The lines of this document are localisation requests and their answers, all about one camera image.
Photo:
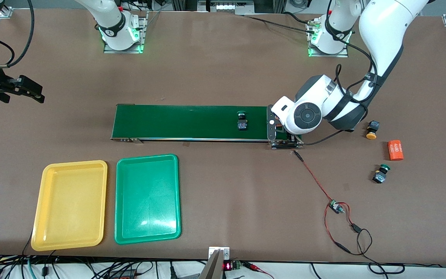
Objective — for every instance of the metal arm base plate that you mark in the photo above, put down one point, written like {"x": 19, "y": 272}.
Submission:
{"x": 327, "y": 55}
{"x": 143, "y": 38}

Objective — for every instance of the brown tape patch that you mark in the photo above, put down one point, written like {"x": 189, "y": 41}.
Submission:
{"x": 187, "y": 145}

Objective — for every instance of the red digit display module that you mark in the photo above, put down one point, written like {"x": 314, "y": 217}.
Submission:
{"x": 227, "y": 266}

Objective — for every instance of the grey metal camera bracket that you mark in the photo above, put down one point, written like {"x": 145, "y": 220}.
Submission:
{"x": 217, "y": 267}

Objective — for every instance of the equipment rack with lights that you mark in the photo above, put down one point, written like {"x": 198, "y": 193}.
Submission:
{"x": 227, "y": 7}

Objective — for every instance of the yellow push button switch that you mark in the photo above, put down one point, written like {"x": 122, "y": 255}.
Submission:
{"x": 373, "y": 127}

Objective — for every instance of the green push button switch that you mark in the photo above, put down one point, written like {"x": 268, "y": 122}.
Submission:
{"x": 380, "y": 175}
{"x": 242, "y": 124}

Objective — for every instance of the yellow plastic tray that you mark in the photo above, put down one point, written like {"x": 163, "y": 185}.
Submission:
{"x": 68, "y": 217}

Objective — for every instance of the red clip lead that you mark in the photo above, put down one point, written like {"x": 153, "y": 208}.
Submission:
{"x": 252, "y": 266}

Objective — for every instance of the green conveyor belt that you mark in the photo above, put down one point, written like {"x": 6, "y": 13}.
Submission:
{"x": 192, "y": 122}

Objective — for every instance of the green plastic tray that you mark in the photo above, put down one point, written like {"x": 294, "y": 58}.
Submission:
{"x": 149, "y": 221}

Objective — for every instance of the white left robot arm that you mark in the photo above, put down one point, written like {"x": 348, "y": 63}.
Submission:
{"x": 381, "y": 27}

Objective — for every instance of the small speed controller board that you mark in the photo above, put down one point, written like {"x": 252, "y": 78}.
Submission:
{"x": 335, "y": 207}

